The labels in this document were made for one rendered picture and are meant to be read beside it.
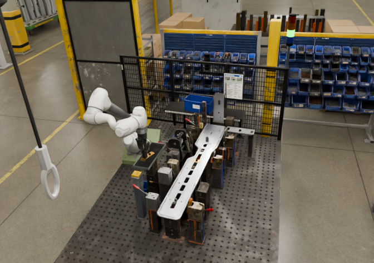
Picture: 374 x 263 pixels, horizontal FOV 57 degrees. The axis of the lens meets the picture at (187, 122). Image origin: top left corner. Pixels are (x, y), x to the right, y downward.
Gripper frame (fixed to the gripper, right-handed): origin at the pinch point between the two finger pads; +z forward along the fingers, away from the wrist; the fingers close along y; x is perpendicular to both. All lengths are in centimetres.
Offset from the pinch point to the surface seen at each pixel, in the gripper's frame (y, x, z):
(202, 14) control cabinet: -266, 687, 53
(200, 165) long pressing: 33, 34, 26
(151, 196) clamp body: 19.0, -23.0, 19.6
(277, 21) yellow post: 63, 150, -74
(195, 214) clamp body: 54, -20, 26
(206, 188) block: 51, 6, 23
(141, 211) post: 1.7, -16.7, 46.9
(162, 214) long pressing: 32, -30, 26
